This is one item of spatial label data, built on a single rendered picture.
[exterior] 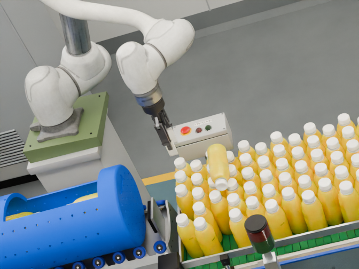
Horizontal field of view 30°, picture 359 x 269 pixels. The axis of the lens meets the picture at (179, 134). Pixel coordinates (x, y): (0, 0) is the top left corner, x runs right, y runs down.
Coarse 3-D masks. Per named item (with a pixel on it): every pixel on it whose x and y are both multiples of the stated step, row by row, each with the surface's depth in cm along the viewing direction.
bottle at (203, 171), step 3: (201, 168) 234; (204, 168) 235; (192, 171) 235; (195, 171) 234; (198, 171) 234; (201, 171) 234; (204, 171) 235; (207, 171) 236; (192, 174) 235; (201, 174) 234; (204, 174) 235; (204, 177) 235; (207, 180) 236
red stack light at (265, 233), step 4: (264, 228) 180; (268, 228) 182; (248, 232) 181; (260, 232) 180; (264, 232) 180; (268, 232) 182; (248, 236) 183; (252, 236) 181; (256, 236) 180; (260, 236) 181; (264, 236) 181; (268, 236) 182; (252, 240) 183; (256, 240) 182; (260, 240) 181; (264, 240) 182
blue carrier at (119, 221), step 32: (64, 192) 242; (96, 192) 242; (128, 192) 227; (0, 224) 223; (32, 224) 220; (64, 224) 217; (96, 224) 215; (128, 224) 218; (0, 256) 223; (32, 256) 222; (64, 256) 222; (96, 256) 227
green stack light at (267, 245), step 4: (272, 236) 185; (268, 240) 183; (272, 240) 185; (252, 244) 185; (256, 244) 183; (260, 244) 183; (264, 244) 183; (268, 244) 183; (272, 244) 185; (256, 248) 184; (260, 248) 184; (264, 248) 184; (268, 248) 184; (272, 248) 185; (260, 252) 185; (264, 252) 185
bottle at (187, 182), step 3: (186, 177) 233; (189, 177) 235; (183, 180) 232; (186, 180) 233; (189, 180) 234; (177, 183) 234; (180, 183) 233; (183, 183) 233; (186, 183) 233; (189, 183) 233; (186, 186) 233; (189, 186) 233; (189, 189) 234
